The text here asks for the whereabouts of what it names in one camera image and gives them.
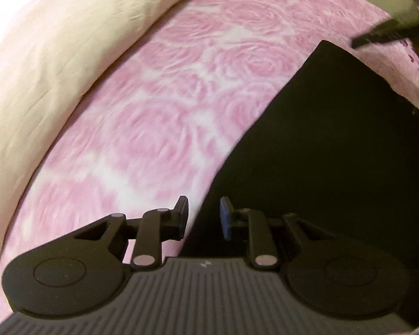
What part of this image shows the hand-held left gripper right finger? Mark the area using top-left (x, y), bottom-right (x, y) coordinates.
top-left (219, 196), bottom-right (339, 270)

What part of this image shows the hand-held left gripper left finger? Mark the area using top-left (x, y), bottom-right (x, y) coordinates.
top-left (59, 196), bottom-right (190, 270)

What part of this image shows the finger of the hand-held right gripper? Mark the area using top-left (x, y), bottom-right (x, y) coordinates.
top-left (351, 17), bottom-right (418, 49)

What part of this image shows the black garment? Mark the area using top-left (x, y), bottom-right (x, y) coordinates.
top-left (180, 40), bottom-right (419, 322)

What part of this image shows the pink floral bedsheet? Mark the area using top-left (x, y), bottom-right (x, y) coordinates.
top-left (0, 0), bottom-right (419, 325)

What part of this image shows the cream and grey blanket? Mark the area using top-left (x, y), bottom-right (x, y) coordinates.
top-left (0, 0), bottom-right (221, 287)

